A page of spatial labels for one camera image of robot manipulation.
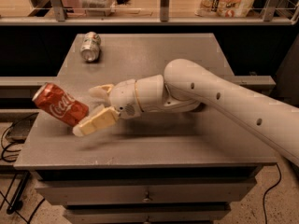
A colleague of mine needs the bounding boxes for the black cable right floor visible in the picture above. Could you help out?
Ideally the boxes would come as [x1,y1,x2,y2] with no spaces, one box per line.
[262,163,282,224]

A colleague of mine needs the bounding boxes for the round drawer knob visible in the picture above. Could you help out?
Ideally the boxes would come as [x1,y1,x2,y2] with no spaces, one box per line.
[142,192,152,203]

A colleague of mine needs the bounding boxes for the black metal stand leg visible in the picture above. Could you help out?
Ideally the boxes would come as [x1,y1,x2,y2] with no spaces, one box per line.
[7,172,30,215]

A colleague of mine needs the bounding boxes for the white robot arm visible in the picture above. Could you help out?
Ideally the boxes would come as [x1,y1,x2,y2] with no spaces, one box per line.
[73,59,299,165]

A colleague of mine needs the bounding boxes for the black cables left floor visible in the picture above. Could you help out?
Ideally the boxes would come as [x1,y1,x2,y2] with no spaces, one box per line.
[0,112,46,224]

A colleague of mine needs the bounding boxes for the red coke can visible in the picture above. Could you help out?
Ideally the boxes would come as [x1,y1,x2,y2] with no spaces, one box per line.
[32,83,89,127]

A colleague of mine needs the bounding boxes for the black power adapter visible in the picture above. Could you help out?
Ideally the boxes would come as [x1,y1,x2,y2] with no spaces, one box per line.
[5,119,34,143]

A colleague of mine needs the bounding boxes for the grey cabinet with drawers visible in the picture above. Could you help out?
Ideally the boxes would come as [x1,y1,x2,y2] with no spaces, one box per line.
[15,34,277,224]

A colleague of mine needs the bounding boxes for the grey metal shelf rail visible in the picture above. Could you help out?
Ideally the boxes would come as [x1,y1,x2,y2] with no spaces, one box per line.
[0,0,299,26]

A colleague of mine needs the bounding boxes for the silver soda can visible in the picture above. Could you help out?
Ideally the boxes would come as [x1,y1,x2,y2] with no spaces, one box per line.
[80,32,101,62]

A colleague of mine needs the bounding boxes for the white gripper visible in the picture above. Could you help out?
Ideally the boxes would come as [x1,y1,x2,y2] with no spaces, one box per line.
[72,79,142,137]

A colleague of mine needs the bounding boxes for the snack chip bag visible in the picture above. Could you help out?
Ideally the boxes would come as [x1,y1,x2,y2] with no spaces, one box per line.
[195,0,255,18]

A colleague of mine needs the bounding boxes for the clear plastic container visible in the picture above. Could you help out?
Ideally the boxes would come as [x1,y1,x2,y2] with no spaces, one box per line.
[80,0,113,17]

